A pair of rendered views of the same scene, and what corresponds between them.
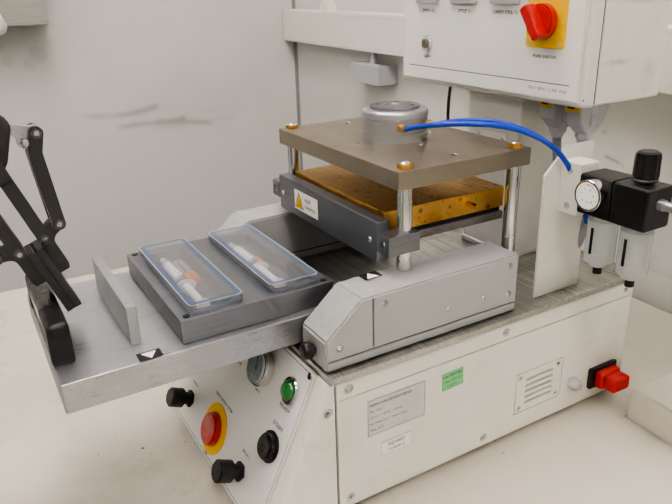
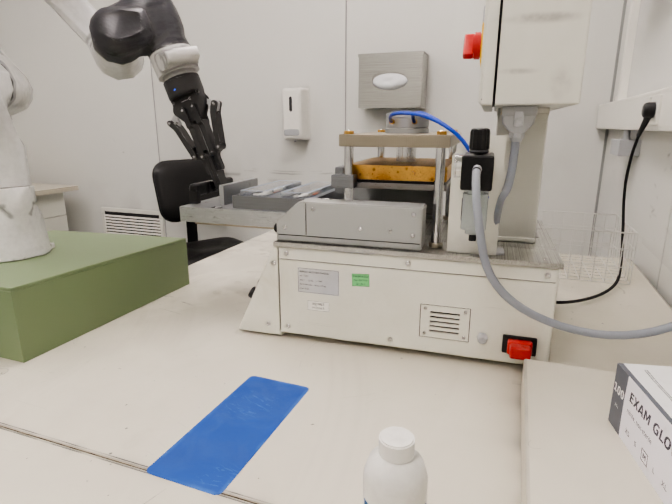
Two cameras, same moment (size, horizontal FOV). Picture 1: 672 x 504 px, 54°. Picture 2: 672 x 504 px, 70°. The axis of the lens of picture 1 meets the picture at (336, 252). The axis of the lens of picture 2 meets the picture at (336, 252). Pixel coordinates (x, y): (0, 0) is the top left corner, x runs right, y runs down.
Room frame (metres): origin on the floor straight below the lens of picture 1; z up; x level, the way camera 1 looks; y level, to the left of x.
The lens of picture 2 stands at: (0.08, -0.65, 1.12)
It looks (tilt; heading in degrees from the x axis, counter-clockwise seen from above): 15 degrees down; 47
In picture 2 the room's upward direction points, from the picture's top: straight up
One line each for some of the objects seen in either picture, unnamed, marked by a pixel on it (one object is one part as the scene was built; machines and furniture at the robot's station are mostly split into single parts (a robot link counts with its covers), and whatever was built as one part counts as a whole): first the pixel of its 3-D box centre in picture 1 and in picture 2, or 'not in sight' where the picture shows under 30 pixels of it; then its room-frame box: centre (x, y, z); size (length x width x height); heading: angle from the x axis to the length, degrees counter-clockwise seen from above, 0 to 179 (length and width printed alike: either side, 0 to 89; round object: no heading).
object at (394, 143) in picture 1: (425, 157); (421, 148); (0.79, -0.11, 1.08); 0.31 x 0.24 x 0.13; 30
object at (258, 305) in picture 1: (224, 276); (292, 196); (0.68, 0.13, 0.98); 0.20 x 0.17 x 0.03; 30
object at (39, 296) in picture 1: (47, 313); (212, 189); (0.59, 0.29, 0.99); 0.15 x 0.02 x 0.04; 30
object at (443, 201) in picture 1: (397, 173); (404, 157); (0.79, -0.08, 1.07); 0.22 x 0.17 x 0.10; 30
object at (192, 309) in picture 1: (187, 277); (273, 190); (0.66, 0.16, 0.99); 0.18 x 0.06 x 0.02; 30
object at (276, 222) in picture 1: (296, 228); (383, 199); (0.88, 0.05, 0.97); 0.25 x 0.05 x 0.07; 120
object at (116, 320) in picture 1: (184, 296); (271, 201); (0.65, 0.17, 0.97); 0.30 x 0.22 x 0.08; 120
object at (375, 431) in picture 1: (396, 343); (396, 277); (0.77, -0.08, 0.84); 0.53 x 0.37 x 0.17; 120
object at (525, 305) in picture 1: (414, 269); (420, 231); (0.81, -0.10, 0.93); 0.46 x 0.35 x 0.01; 120
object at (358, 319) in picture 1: (410, 303); (345, 222); (0.63, -0.08, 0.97); 0.26 x 0.05 x 0.07; 120
